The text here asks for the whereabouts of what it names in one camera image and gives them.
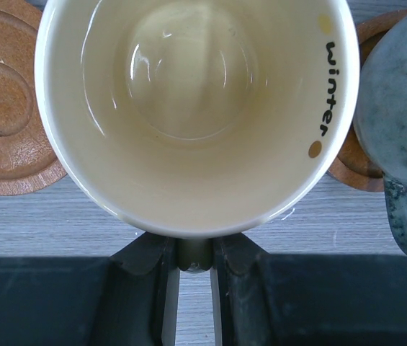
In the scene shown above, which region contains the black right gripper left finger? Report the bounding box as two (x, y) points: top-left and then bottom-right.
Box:
(0, 233), (179, 345)

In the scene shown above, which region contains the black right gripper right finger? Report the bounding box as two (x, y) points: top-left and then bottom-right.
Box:
(210, 234), (407, 345)

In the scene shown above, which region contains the brown wooden coaster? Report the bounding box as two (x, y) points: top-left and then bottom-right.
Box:
(328, 9), (407, 192)
(0, 1), (66, 196)

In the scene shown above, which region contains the cream mug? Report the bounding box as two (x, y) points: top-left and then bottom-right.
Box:
(35, 1), (359, 270)

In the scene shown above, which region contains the grey green ceramic mug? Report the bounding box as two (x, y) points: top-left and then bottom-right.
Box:
(354, 16), (407, 255)

